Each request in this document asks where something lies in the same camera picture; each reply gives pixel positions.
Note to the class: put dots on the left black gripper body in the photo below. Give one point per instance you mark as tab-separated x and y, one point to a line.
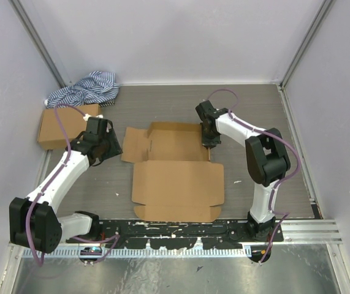
111	146

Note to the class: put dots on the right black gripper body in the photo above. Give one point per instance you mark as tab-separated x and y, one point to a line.
210	138

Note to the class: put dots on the brown cardboard box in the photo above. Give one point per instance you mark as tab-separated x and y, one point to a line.
50	134
173	178

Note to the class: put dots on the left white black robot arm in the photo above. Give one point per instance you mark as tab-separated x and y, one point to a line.
33	220

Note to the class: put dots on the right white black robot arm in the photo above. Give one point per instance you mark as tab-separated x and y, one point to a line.
266	158

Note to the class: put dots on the closed brown cardboard box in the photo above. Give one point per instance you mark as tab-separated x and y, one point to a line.
50	134

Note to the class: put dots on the blue striped crumpled cloth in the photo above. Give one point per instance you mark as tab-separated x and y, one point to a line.
97	87

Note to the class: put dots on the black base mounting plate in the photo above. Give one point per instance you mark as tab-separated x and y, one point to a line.
220	234

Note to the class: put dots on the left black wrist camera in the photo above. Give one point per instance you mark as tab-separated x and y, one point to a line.
97	129

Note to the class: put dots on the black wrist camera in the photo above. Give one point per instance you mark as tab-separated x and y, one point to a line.
207	112
97	129

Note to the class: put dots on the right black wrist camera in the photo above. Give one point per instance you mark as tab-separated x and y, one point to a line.
207	112

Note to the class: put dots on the right aluminium corner post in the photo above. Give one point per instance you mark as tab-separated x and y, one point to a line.
319	18

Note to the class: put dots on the aluminium corner post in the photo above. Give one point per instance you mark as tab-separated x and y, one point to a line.
37	41
319	18

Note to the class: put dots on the white slotted cable duct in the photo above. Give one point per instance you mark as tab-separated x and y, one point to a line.
96	252

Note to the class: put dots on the left aluminium corner post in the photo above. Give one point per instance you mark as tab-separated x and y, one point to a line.
37	41

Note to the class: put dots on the aluminium front rail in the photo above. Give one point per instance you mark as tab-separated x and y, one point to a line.
286	231

